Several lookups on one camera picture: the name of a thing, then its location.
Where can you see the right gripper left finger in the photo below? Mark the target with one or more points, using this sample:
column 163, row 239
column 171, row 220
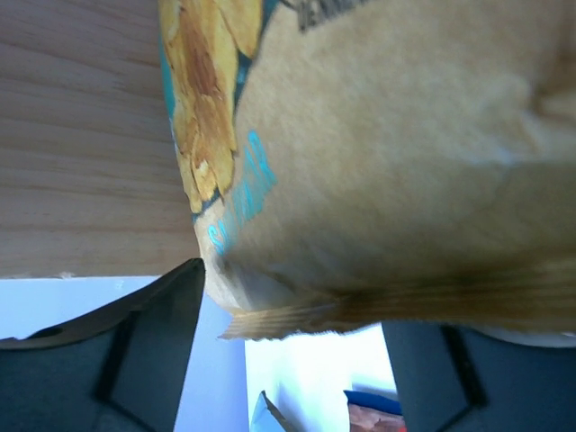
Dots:
column 120, row 367

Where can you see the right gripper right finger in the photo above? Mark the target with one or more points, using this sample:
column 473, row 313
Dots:
column 450, row 379

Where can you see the wooden two-tier shelf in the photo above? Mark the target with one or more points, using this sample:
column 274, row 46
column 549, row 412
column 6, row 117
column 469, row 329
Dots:
column 89, row 181

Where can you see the upside-down Burts spicy chilli bag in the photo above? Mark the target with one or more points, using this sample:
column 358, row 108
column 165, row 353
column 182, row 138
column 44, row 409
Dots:
column 369, row 412

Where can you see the tan kettle chips bag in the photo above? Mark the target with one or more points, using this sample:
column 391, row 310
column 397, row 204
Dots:
column 350, row 162

